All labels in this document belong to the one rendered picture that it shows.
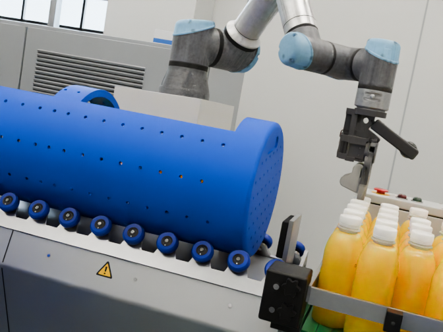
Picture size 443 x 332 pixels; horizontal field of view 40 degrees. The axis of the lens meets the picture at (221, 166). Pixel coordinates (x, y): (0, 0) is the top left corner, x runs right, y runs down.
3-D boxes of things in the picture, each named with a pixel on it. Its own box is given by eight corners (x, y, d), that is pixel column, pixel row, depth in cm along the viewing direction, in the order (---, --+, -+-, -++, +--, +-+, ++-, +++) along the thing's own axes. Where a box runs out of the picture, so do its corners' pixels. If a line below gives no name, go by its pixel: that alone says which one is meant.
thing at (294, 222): (280, 267, 130) (291, 211, 128) (291, 270, 129) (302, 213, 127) (270, 278, 120) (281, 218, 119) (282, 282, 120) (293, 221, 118)
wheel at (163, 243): (162, 232, 123) (160, 228, 121) (182, 237, 122) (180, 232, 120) (153, 251, 121) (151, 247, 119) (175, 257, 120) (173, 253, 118)
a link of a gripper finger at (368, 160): (358, 184, 134) (366, 146, 134) (366, 186, 133) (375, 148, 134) (358, 183, 129) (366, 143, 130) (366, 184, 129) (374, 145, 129)
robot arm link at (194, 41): (161, 60, 179) (168, 14, 178) (200, 68, 186) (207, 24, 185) (180, 60, 169) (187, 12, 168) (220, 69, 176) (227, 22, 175)
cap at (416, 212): (418, 215, 134) (420, 207, 134) (430, 219, 131) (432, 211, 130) (405, 213, 133) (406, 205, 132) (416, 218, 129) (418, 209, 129)
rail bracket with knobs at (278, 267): (267, 310, 110) (277, 256, 109) (305, 321, 108) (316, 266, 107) (254, 328, 101) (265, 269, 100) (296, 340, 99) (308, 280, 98)
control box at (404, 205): (353, 224, 153) (361, 186, 152) (434, 243, 148) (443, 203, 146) (349, 232, 144) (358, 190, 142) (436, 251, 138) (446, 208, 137)
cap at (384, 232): (371, 236, 101) (373, 226, 101) (373, 232, 105) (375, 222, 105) (395, 242, 100) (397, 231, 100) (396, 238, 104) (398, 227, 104)
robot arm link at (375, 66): (382, 43, 137) (411, 44, 130) (372, 91, 138) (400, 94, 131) (356, 36, 133) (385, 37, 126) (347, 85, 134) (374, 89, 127)
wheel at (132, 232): (129, 224, 125) (126, 219, 123) (149, 228, 124) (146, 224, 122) (120, 243, 123) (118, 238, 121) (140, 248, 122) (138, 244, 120)
